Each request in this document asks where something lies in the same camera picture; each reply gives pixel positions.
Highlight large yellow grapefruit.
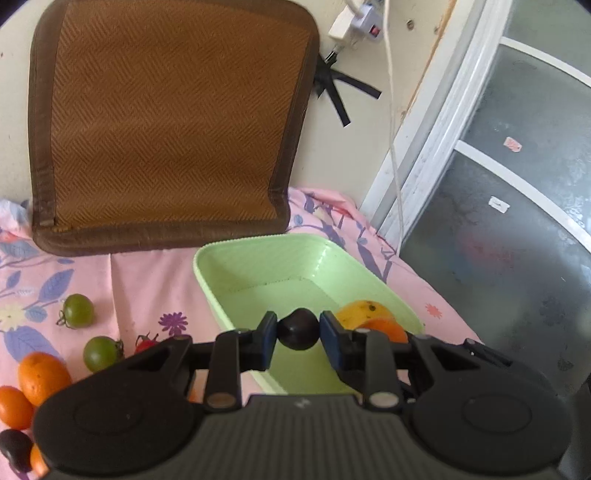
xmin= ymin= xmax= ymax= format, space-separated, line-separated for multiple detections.
xmin=335 ymin=300 xmax=396 ymax=330

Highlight dark purple plum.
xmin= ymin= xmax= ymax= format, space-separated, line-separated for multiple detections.
xmin=276 ymin=308 xmax=320 ymax=351

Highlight light green plastic basket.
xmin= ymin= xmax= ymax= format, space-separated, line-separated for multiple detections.
xmin=193 ymin=234 xmax=424 ymax=395

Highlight glass sliding door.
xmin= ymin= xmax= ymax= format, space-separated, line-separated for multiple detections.
xmin=363 ymin=1 xmax=590 ymax=396

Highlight small orange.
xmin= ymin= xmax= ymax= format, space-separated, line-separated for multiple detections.
xmin=30 ymin=444 xmax=49 ymax=478
xmin=18 ymin=352 xmax=72 ymax=407
xmin=0 ymin=386 xmax=35 ymax=430

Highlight green tomato with stem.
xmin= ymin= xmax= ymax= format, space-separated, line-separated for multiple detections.
xmin=83 ymin=336 xmax=123 ymax=373

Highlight pink deer print tablecloth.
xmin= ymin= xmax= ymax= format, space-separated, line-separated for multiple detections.
xmin=1 ymin=188 xmax=477 ymax=387

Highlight white power strip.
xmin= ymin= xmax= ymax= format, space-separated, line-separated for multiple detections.
xmin=328 ymin=1 xmax=384 ymax=46

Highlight red cherry tomato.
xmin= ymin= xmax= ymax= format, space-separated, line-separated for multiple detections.
xmin=134 ymin=333 xmax=158 ymax=354

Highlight white power cable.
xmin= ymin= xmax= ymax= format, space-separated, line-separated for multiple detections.
xmin=382 ymin=0 xmax=408 ymax=241

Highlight black cushion tie straps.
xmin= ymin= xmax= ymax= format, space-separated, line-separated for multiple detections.
xmin=312 ymin=49 xmax=383 ymax=128

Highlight brown woven seat cushion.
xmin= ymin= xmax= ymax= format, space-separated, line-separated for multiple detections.
xmin=28 ymin=1 xmax=320 ymax=256

